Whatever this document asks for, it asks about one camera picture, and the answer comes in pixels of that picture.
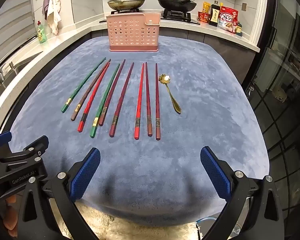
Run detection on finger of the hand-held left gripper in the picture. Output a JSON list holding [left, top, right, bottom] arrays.
[[11, 135, 49, 161], [0, 131, 12, 151]]

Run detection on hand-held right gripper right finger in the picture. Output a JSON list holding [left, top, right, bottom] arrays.
[[201, 146, 290, 240]]

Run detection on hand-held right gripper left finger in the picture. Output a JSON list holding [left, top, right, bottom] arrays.
[[14, 147, 101, 240]]

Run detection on red chopstick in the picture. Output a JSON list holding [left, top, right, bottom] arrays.
[[77, 62, 110, 133], [134, 63, 145, 140]]

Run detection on brown chopstick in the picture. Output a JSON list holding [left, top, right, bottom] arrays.
[[71, 59, 111, 121]]

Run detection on green chopstick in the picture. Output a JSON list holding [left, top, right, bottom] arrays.
[[61, 57, 107, 113], [90, 63, 120, 138]]

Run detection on pink perforated utensil holder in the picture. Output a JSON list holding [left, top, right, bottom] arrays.
[[106, 12, 160, 53]]

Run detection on person's left hand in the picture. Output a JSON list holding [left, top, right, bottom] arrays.
[[2, 196, 18, 238]]

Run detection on steel faucet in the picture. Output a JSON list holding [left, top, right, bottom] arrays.
[[0, 55, 14, 83]]

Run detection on blue plush mat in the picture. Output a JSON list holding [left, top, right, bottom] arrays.
[[9, 35, 270, 214]]

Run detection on gold flower spoon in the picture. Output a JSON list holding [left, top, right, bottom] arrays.
[[159, 74, 182, 114]]

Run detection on steel kitchen sink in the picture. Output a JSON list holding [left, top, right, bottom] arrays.
[[5, 51, 44, 79]]

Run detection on maroon chopstick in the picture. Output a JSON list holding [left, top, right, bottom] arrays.
[[98, 59, 126, 127], [109, 62, 135, 138], [155, 63, 161, 141], [145, 62, 153, 137]]

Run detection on green dish soap bottle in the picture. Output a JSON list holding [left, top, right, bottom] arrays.
[[36, 20, 48, 44]]

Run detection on white window blinds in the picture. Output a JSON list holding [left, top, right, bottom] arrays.
[[0, 0, 38, 63]]

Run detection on black framed glass door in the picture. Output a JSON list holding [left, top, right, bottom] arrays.
[[240, 0, 300, 240]]

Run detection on white hanging towel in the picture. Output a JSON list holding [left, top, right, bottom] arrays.
[[47, 0, 62, 35]]

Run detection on purple hanging cloth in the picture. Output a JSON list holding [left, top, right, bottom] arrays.
[[42, 0, 52, 20]]

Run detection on red cereal bag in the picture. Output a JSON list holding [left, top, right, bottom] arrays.
[[217, 6, 239, 34]]

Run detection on red food packet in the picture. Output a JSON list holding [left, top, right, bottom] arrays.
[[197, 11, 211, 25]]

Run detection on dark soy sauce bottle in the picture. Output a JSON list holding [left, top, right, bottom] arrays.
[[209, 1, 220, 26]]

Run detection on black gas stove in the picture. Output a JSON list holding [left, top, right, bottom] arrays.
[[99, 7, 201, 25]]

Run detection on beige wok with lid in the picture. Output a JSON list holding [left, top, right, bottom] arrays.
[[107, 0, 146, 11]]

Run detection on black wok with lid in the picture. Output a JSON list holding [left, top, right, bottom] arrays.
[[157, 0, 197, 12]]

